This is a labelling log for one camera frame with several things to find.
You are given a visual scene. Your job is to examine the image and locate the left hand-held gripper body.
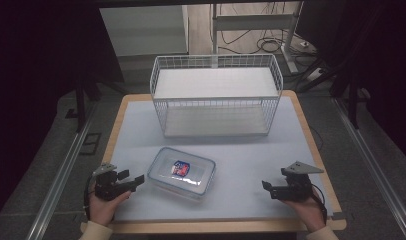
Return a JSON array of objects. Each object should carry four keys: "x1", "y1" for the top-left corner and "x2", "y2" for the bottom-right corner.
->
[{"x1": 92, "y1": 162, "x2": 132, "y2": 202}]

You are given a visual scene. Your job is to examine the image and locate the dark curtain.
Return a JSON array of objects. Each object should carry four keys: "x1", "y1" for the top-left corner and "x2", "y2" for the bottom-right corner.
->
[
  {"x1": 0, "y1": 0, "x2": 125, "y2": 224},
  {"x1": 295, "y1": 0, "x2": 406, "y2": 168}
]

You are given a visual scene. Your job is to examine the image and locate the white wire basket rack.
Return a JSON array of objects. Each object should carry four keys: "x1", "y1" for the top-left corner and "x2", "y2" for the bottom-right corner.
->
[{"x1": 149, "y1": 53, "x2": 285, "y2": 139}]

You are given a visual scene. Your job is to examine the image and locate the pale blue table mat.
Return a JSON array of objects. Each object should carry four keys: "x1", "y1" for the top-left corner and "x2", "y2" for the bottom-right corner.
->
[{"x1": 109, "y1": 95, "x2": 336, "y2": 223}]

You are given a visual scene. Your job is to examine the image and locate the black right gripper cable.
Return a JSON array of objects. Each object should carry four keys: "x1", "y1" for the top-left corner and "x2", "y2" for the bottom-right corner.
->
[{"x1": 310, "y1": 184, "x2": 329, "y2": 225}]

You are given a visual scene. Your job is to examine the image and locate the person's left hand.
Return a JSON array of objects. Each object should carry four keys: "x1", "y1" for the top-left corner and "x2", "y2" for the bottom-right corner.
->
[{"x1": 87, "y1": 190, "x2": 133, "y2": 228}]

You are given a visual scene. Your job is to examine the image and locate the black floor cables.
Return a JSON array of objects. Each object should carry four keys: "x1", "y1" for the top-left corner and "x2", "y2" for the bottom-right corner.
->
[{"x1": 220, "y1": 29, "x2": 314, "y2": 56}]

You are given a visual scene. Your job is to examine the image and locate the person's right hand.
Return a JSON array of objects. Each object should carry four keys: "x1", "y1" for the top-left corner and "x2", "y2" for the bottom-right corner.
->
[{"x1": 280, "y1": 189, "x2": 327, "y2": 233}]

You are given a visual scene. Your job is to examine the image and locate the white metal desk frame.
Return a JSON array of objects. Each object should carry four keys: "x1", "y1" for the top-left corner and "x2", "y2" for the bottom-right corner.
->
[{"x1": 210, "y1": 0, "x2": 306, "y2": 75}]

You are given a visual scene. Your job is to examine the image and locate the aluminium floor rail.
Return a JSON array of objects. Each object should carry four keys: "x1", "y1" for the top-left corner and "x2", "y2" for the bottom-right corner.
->
[
  {"x1": 331, "y1": 97, "x2": 406, "y2": 240},
  {"x1": 25, "y1": 108, "x2": 96, "y2": 240}
]

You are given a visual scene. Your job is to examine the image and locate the white power strip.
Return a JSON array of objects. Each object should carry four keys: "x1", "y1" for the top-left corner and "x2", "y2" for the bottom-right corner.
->
[{"x1": 304, "y1": 67, "x2": 326, "y2": 83}]

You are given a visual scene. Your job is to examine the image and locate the clear plastic food container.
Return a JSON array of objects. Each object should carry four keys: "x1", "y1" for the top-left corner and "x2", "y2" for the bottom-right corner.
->
[{"x1": 146, "y1": 146, "x2": 217, "y2": 202}]

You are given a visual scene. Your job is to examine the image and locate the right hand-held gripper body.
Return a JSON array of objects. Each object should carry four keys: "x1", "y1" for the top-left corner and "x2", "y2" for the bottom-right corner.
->
[{"x1": 270, "y1": 160, "x2": 325, "y2": 203}]

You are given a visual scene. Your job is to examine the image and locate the black stand leg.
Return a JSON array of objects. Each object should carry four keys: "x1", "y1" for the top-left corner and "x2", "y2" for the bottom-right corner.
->
[
  {"x1": 345, "y1": 64, "x2": 363, "y2": 130},
  {"x1": 64, "y1": 74, "x2": 103, "y2": 134}
]

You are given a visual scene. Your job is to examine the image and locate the black floor plate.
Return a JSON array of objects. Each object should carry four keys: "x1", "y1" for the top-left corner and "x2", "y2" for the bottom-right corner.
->
[{"x1": 78, "y1": 132, "x2": 103, "y2": 156}]

